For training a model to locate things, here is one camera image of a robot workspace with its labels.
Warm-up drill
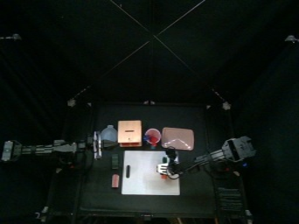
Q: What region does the white cutting board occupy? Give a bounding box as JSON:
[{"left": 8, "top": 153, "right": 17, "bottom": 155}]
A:
[{"left": 120, "top": 150, "right": 182, "bottom": 196}]

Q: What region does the translucent plastic jug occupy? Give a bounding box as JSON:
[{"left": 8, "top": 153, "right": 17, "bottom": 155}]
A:
[{"left": 99, "top": 124, "right": 118, "bottom": 144}]

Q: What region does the pink translucent square container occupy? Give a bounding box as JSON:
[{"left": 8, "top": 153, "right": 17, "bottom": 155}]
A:
[{"left": 160, "top": 126, "right": 195, "bottom": 151}]

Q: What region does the light wooden box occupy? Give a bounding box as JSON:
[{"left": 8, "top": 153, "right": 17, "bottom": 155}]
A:
[{"left": 116, "top": 119, "right": 144, "bottom": 148}]

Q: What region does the red toy piece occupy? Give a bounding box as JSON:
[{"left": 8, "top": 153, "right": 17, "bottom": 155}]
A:
[{"left": 150, "top": 135, "right": 160, "bottom": 148}]

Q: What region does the pink plastic cup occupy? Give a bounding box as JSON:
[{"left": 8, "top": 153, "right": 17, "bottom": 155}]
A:
[{"left": 144, "top": 128, "right": 163, "bottom": 148}]

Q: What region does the pink rectangular toy block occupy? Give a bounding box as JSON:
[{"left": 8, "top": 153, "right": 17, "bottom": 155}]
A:
[{"left": 111, "top": 173, "right": 120, "bottom": 189}]

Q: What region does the white printed label sticker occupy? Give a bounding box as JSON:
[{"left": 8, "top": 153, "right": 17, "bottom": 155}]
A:
[{"left": 218, "top": 187, "right": 244, "bottom": 213}]

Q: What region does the thin diagonal frame cord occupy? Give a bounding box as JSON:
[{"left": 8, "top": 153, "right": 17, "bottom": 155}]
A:
[
  {"left": 70, "top": 0, "right": 207, "bottom": 101},
  {"left": 107, "top": 0, "right": 228, "bottom": 103}
]

